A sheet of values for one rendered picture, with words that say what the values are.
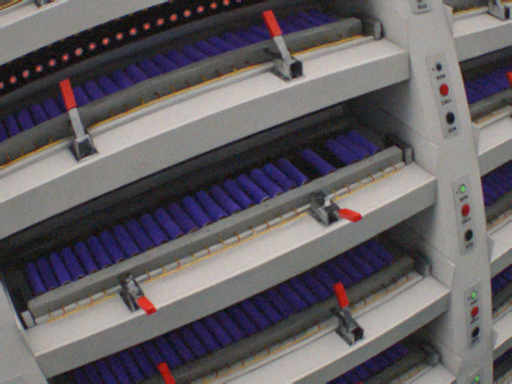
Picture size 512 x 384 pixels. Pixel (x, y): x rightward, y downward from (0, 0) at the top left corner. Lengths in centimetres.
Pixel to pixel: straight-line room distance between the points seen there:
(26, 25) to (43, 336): 37
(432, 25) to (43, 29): 54
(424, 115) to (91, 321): 52
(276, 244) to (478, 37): 45
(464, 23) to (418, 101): 18
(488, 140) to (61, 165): 65
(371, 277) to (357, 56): 34
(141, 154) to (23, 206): 15
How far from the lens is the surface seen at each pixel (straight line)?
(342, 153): 99
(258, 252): 86
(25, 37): 73
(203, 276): 84
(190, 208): 91
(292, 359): 96
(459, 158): 100
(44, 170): 76
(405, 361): 115
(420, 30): 94
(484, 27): 105
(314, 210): 90
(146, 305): 75
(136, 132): 78
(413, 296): 104
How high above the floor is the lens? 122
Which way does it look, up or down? 18 degrees down
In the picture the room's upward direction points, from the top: 16 degrees counter-clockwise
